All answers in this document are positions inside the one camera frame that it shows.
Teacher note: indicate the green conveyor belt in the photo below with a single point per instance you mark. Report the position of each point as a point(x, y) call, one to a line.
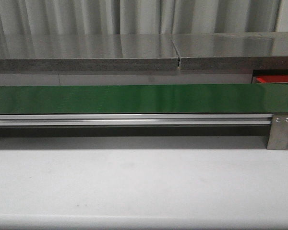
point(143, 99)

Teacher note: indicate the red plastic tray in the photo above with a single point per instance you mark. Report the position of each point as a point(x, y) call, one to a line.
point(272, 79)

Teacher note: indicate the right grey stone slab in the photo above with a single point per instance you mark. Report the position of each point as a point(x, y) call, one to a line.
point(239, 51)

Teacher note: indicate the grey stone slab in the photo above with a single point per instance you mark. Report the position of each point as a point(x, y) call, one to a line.
point(37, 53)
point(239, 51)

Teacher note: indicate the left grey stone slab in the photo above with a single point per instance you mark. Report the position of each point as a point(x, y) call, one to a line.
point(37, 53)

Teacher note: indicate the white pleated curtain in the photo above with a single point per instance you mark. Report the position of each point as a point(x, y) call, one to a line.
point(136, 16)

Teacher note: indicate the aluminium conveyor side rail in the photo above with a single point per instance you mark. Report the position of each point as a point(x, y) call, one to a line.
point(135, 119)

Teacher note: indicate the steel conveyor support bracket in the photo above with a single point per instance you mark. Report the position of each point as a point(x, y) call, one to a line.
point(278, 138)

